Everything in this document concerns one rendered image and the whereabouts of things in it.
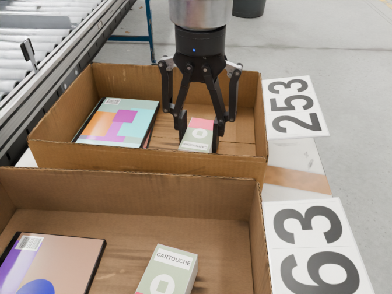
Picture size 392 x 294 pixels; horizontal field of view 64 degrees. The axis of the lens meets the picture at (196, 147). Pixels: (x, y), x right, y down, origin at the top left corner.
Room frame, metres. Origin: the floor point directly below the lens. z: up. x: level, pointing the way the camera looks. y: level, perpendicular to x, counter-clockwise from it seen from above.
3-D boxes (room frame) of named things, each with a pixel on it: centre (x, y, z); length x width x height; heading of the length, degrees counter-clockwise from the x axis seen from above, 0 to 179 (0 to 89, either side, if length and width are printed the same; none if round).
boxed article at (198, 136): (0.46, -0.01, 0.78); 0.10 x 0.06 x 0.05; 166
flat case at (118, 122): (0.52, 0.16, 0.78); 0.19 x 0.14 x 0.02; 172
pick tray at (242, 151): (0.50, 0.07, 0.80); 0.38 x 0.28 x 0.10; 84
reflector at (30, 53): (0.82, 0.46, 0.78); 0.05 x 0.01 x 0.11; 176
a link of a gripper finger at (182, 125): (0.47, 0.02, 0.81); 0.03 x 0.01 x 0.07; 166
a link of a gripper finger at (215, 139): (0.45, -0.04, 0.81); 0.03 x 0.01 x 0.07; 166
